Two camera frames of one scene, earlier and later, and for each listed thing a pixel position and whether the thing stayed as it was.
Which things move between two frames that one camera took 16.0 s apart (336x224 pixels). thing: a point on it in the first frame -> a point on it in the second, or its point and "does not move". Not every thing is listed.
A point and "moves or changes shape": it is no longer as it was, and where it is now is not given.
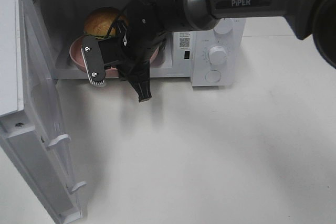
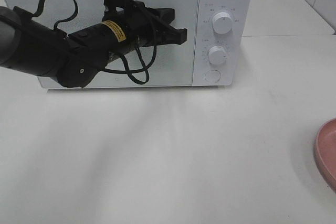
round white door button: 212,75 does not move
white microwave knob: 217,55 does not move
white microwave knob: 223,26 does not move
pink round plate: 76,55 moves or changes shape
